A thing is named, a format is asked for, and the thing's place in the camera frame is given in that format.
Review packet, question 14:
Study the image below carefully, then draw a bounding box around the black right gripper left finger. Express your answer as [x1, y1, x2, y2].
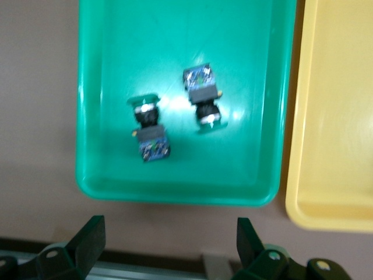
[0, 215, 106, 280]

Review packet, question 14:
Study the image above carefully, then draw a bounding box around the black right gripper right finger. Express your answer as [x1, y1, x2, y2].
[233, 217, 353, 280]

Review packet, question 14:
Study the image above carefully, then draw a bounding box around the green cap push button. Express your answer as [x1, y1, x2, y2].
[126, 93, 171, 163]
[182, 61, 228, 134]

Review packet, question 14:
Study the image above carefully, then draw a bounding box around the green conveyor belt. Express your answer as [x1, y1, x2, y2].
[0, 237, 237, 280]

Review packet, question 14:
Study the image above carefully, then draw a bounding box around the yellow plastic tray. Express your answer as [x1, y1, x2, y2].
[284, 0, 373, 233]

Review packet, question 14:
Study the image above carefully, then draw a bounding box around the green plastic tray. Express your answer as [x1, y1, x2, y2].
[75, 0, 297, 208]

